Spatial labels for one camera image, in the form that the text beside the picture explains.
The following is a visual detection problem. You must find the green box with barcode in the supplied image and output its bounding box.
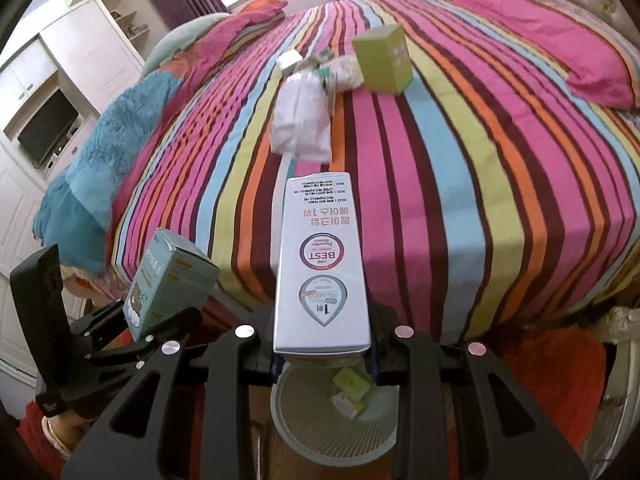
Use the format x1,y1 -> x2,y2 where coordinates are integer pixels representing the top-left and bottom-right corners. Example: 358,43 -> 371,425
332,367 -> 371,402

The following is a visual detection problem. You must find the teal bear carton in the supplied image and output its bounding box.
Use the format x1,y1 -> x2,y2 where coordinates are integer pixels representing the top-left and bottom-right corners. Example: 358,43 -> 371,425
122,228 -> 220,341

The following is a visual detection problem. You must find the tall white cosmetic box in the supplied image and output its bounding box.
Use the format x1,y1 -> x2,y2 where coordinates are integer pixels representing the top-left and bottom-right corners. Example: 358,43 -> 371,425
273,172 -> 371,358

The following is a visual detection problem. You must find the white plastic toilet-print bag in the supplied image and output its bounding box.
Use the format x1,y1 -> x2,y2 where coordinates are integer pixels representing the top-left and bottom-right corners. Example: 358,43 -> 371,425
269,70 -> 332,164

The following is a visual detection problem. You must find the white wrapper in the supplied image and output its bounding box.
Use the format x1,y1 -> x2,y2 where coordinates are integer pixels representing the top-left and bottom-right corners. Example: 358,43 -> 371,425
323,54 -> 364,92

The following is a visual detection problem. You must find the small silver box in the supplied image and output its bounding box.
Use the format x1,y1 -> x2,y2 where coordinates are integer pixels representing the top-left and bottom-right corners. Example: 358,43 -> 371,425
277,49 -> 304,77

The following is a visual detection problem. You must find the white green toothpaste box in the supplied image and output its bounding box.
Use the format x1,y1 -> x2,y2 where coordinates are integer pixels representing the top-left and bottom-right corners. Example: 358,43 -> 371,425
297,49 -> 335,81

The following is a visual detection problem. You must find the white green medicine box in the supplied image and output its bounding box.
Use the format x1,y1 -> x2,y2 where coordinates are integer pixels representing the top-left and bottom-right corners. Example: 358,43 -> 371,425
330,392 -> 366,419

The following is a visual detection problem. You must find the person's left hand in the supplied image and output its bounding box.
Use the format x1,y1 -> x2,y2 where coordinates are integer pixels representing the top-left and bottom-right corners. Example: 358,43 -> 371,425
41,410 -> 96,458

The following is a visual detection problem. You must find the pale green mesh wastebasket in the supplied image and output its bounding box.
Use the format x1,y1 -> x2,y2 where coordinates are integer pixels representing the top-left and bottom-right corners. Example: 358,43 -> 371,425
270,364 -> 399,468

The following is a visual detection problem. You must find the teal fuzzy blanket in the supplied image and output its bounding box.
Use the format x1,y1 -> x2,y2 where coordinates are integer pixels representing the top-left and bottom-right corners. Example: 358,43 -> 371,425
32,70 -> 182,275

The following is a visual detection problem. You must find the striped colourful bedspread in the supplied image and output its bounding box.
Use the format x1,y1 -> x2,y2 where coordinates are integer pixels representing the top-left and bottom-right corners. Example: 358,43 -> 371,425
107,0 -> 639,340

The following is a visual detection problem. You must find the black television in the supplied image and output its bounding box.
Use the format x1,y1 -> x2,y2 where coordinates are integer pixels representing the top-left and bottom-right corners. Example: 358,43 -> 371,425
17,90 -> 78,167

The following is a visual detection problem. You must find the white wardrobe cabinet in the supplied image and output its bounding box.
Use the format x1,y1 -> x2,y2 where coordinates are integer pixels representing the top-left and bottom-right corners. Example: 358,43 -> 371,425
1,0 -> 167,385

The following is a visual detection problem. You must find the folded pink striped quilt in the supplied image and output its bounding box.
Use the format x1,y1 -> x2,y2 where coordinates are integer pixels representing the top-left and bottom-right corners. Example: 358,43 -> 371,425
155,0 -> 288,88

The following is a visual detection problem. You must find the pale green pillow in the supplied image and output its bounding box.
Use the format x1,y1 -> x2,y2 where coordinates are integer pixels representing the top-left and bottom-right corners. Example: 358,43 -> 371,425
141,12 -> 231,78

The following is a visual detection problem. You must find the large pink pillow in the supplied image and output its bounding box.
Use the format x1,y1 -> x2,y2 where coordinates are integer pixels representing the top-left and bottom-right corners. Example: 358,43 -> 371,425
454,0 -> 639,110

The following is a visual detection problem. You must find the cream carved bed frame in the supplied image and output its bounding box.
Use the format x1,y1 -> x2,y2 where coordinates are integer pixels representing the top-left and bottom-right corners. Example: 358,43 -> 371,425
584,307 -> 639,476

